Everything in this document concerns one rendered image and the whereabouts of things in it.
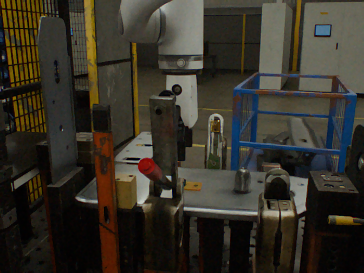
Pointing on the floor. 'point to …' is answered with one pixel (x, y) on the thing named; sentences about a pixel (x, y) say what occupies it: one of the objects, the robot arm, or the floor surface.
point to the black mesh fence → (63, 7)
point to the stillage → (292, 130)
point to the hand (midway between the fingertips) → (181, 148)
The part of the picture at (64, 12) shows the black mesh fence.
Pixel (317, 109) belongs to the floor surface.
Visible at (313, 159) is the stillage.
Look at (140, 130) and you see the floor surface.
